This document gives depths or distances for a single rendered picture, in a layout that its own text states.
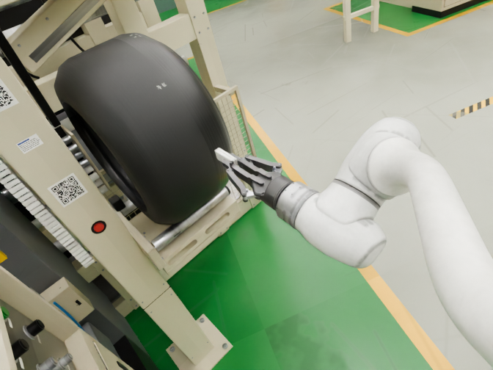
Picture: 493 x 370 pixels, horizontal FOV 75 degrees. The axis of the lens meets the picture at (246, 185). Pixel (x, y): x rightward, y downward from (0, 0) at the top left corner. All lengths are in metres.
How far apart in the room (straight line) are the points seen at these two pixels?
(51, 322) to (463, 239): 0.97
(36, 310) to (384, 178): 0.89
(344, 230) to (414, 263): 1.49
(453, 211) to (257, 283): 1.67
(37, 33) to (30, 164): 0.51
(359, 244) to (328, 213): 0.07
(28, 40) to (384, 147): 1.12
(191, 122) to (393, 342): 1.42
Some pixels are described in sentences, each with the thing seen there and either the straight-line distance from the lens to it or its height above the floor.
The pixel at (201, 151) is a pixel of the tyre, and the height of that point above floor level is 1.22.
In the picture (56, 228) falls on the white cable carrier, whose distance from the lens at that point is 1.08.
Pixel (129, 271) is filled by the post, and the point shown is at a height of 0.83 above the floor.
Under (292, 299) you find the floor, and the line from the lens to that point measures 1.94.
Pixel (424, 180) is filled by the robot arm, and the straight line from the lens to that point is 0.49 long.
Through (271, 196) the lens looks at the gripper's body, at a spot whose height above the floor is 1.23.
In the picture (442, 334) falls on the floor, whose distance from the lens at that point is 1.90.
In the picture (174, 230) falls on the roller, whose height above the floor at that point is 0.91.
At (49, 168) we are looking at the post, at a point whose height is 1.30.
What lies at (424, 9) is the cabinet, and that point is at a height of 0.07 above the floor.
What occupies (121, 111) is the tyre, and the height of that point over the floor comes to 1.39.
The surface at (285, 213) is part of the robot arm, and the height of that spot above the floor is 1.21.
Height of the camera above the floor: 1.70
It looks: 40 degrees down
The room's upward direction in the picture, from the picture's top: 18 degrees counter-clockwise
